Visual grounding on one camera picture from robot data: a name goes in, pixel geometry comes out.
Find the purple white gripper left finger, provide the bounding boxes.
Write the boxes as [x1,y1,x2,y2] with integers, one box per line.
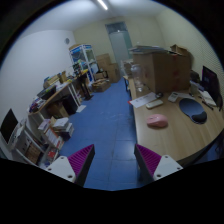
[46,144,95,187]

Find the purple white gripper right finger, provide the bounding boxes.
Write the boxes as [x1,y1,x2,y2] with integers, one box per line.
[134,144,182,184]

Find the pink computer mouse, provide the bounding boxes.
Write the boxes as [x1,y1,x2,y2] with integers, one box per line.
[147,114,168,127]

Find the dark blue mouse pad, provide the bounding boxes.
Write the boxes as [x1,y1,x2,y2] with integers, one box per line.
[179,98,207,124]

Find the black computer monitor right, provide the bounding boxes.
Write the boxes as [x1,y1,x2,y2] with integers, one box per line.
[202,67,220,102]

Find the white shelf with books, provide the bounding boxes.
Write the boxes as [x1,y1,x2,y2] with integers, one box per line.
[10,117,74,167]

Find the white remote control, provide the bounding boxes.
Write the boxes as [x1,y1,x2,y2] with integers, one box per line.
[146,100,163,109]

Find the wooden desk left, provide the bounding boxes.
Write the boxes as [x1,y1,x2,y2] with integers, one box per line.
[28,81,81,125]

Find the white paper sheet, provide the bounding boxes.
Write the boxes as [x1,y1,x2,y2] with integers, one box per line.
[130,92,156,108]

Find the white calculator device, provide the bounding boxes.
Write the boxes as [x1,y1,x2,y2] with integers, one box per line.
[168,92,178,102]

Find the black monitor left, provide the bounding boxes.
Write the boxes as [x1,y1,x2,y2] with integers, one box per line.
[0,110,18,144]

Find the clear plastic water jug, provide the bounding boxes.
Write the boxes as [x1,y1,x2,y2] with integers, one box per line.
[131,64,144,92]

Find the large cardboard box on table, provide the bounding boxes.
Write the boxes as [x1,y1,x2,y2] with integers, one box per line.
[133,52,191,93]

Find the stack of cardboard boxes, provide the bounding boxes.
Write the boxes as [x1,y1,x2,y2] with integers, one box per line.
[96,54,120,83]

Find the glass display cabinet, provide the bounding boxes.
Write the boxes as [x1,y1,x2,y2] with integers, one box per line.
[69,44,99,83]

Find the small cardboard box top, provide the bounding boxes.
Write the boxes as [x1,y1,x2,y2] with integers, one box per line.
[171,44,189,56]

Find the grey door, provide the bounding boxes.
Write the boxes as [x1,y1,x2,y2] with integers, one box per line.
[106,22,132,64]

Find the ceiling light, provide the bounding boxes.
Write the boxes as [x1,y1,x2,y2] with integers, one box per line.
[97,0,108,10]

